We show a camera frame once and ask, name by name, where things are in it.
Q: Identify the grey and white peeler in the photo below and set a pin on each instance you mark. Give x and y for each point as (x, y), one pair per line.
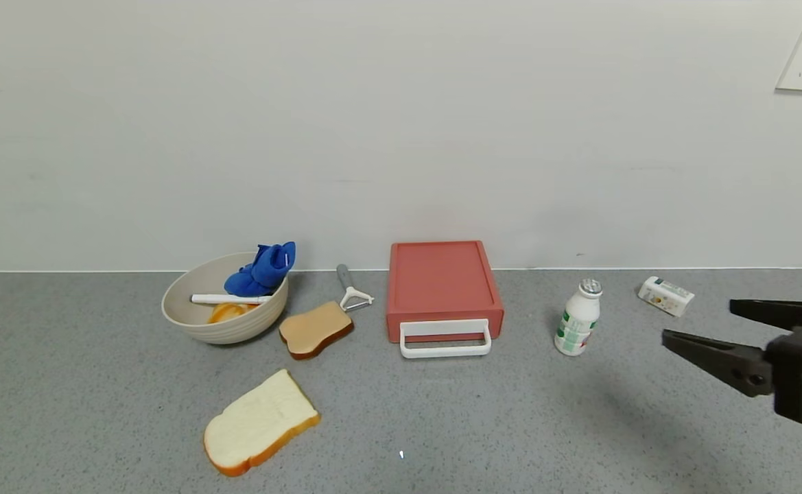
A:
(347, 284)

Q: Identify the brown toast slice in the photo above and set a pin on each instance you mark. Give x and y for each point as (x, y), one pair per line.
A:
(314, 328)

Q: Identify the small white carton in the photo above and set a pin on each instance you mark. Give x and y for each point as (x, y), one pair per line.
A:
(666, 296)

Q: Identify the blue cloth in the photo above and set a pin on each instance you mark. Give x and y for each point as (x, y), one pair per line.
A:
(262, 272)

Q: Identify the beige ribbed bowl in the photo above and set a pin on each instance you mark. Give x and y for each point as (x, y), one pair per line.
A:
(198, 288)

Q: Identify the white pen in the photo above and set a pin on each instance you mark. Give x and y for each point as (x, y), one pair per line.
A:
(229, 299)

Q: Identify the white bread slice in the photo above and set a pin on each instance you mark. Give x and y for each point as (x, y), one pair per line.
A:
(258, 422)

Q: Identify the orange round food item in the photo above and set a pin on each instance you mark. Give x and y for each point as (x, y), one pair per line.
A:
(224, 312)

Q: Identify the white green drink bottle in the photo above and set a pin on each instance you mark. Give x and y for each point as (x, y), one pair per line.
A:
(578, 322)

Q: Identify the red drawer cabinet shell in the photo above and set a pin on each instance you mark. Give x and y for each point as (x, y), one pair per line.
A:
(440, 274)

